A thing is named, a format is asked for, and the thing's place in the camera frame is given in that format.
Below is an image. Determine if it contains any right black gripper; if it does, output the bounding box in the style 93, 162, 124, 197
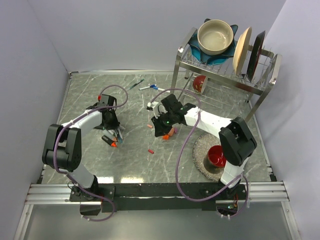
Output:
151, 111, 176, 137

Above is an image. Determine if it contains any dark blue pen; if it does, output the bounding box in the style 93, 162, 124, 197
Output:
116, 128, 123, 144

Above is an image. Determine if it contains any black orange highlighter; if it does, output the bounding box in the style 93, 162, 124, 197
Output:
101, 135, 118, 148

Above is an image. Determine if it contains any orange highlighter cap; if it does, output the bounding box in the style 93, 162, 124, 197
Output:
162, 135, 170, 140

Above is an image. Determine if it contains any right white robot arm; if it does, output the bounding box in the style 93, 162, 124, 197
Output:
147, 94, 257, 199

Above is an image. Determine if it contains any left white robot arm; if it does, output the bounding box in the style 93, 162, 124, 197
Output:
42, 94, 120, 201

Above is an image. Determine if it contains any blue capped white marker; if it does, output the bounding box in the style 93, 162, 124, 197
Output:
149, 84, 165, 91

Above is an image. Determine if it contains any small red bowl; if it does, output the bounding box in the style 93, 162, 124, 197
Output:
192, 75, 208, 95

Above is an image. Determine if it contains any speckled grey plate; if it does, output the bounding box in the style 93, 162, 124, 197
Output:
192, 133, 224, 182

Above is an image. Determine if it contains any steel dish rack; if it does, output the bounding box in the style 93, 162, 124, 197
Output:
170, 27, 283, 122

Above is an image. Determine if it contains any teal star shaped plate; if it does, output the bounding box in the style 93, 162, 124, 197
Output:
188, 18, 238, 66

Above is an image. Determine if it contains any red black mug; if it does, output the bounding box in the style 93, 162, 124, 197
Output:
203, 145, 227, 174

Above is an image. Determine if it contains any beige ceramic bowl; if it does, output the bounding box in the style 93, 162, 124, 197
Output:
197, 19, 234, 56

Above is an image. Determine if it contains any black base bar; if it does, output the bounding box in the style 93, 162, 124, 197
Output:
69, 182, 247, 216

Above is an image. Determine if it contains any beige plate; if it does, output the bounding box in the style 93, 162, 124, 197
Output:
232, 26, 252, 76

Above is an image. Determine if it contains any black plate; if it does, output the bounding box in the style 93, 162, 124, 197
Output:
246, 30, 266, 82

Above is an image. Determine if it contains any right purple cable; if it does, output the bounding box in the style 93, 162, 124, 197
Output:
151, 87, 251, 218

